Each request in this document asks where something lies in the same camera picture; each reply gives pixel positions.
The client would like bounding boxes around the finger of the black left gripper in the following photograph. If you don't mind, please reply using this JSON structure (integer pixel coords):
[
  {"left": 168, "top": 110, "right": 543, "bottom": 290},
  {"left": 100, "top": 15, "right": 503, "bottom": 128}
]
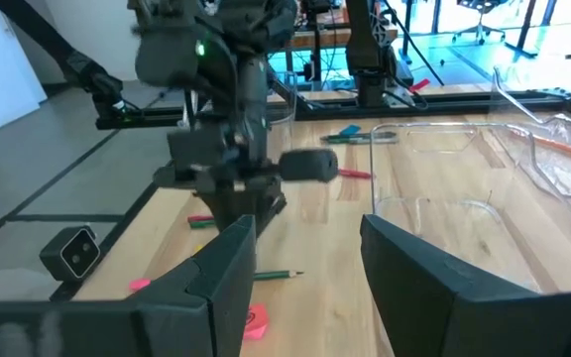
[
  {"left": 243, "top": 147, "right": 340, "bottom": 232},
  {"left": 154, "top": 167, "right": 245, "bottom": 232}
]

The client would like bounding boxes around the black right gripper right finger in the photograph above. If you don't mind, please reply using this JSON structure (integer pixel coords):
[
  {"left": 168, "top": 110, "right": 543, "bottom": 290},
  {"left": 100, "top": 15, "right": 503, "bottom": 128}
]
[{"left": 359, "top": 213, "right": 571, "bottom": 357}]

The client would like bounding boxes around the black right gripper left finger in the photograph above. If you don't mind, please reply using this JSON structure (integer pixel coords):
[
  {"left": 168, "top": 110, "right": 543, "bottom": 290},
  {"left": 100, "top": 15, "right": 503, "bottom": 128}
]
[{"left": 0, "top": 213, "right": 259, "bottom": 357}]

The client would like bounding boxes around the dark pen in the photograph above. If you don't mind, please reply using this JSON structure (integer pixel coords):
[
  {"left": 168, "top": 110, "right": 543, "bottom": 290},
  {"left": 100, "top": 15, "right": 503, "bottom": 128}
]
[{"left": 319, "top": 131, "right": 398, "bottom": 141}]

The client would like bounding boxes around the orange pencil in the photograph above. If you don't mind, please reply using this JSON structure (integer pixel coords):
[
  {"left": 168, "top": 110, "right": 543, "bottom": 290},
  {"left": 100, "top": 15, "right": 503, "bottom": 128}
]
[{"left": 512, "top": 128, "right": 571, "bottom": 164}]

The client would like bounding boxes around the grey green pen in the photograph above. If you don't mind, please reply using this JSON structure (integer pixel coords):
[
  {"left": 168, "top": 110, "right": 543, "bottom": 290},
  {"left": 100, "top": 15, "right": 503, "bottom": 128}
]
[{"left": 324, "top": 137, "right": 400, "bottom": 147}]

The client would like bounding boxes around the red eraser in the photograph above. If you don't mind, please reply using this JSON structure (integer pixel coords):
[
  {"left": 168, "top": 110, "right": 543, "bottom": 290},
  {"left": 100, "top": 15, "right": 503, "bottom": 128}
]
[{"left": 242, "top": 302, "right": 272, "bottom": 343}]

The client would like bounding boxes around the wooden background workbench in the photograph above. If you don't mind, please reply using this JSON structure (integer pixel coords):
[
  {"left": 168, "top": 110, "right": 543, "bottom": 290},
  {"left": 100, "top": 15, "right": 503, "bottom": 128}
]
[{"left": 287, "top": 19, "right": 399, "bottom": 50}]

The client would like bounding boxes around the black office chair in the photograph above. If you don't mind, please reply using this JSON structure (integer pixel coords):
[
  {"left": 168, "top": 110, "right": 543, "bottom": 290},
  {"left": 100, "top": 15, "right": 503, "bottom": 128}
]
[{"left": 451, "top": 0, "right": 509, "bottom": 47}]

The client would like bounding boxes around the small black stereo camera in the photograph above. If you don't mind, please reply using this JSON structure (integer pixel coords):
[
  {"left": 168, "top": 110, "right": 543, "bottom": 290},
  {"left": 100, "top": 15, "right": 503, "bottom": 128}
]
[{"left": 38, "top": 224, "right": 102, "bottom": 284}]

